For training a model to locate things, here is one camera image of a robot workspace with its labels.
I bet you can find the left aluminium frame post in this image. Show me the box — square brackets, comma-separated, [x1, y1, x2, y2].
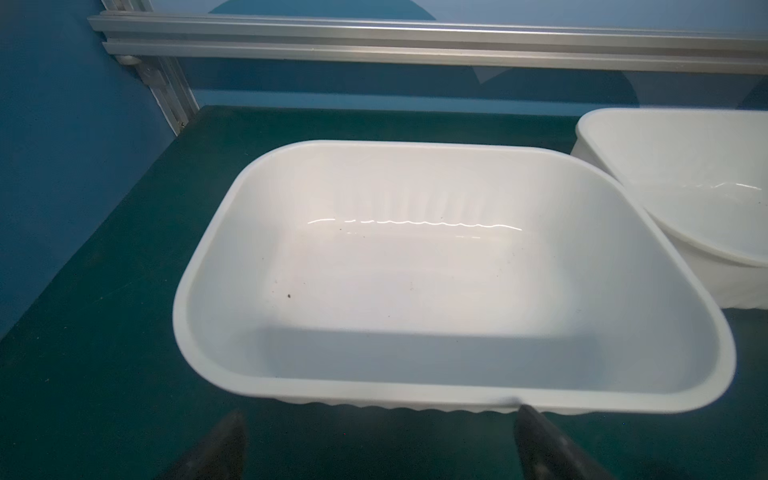
[90, 1, 200, 135]

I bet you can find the white plastic bin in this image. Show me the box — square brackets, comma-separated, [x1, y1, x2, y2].
[172, 141, 737, 414]
[572, 108, 767, 309]

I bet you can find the horizontal aluminium frame rail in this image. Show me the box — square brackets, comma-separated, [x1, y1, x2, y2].
[88, 11, 767, 75]

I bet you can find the white middle plastic bin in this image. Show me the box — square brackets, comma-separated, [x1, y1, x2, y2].
[572, 108, 767, 309]

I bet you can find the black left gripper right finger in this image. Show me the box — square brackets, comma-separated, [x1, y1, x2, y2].
[514, 405, 612, 480]

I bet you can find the white left plastic bin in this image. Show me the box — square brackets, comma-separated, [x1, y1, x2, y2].
[172, 141, 737, 414]

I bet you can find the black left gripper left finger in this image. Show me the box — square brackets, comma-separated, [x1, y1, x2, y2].
[157, 411, 246, 479]

